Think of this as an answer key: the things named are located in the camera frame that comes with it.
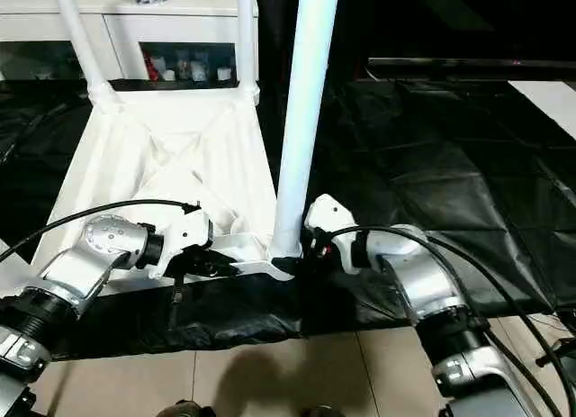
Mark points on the white plastic table top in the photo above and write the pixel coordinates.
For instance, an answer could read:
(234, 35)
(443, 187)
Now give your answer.
(135, 142)

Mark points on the white plastic table leg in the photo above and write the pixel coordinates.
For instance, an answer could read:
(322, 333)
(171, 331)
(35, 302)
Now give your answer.
(9, 273)
(306, 97)
(81, 43)
(246, 38)

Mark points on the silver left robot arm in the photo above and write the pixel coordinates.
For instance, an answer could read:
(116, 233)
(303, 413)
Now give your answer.
(81, 264)

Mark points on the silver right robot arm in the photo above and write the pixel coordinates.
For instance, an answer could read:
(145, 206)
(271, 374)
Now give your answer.
(423, 277)

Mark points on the black glossy mat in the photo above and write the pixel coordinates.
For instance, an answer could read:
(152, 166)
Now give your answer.
(427, 187)

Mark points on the dark robot torso part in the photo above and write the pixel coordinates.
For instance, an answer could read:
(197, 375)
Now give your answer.
(321, 411)
(186, 410)

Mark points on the small white jar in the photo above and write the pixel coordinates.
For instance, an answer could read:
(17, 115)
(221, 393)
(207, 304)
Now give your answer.
(222, 73)

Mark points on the white cabinet with glass doors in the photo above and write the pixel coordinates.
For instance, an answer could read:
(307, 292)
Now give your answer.
(171, 25)

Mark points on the white flat panel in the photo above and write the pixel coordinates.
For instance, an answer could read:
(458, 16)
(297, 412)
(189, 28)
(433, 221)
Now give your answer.
(549, 102)

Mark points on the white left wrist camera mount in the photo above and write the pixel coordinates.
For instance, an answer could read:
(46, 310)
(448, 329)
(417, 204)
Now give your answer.
(186, 230)

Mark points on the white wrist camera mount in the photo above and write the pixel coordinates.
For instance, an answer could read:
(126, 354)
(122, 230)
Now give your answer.
(333, 212)
(186, 230)

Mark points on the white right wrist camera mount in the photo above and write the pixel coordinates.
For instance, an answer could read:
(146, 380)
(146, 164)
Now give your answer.
(333, 212)

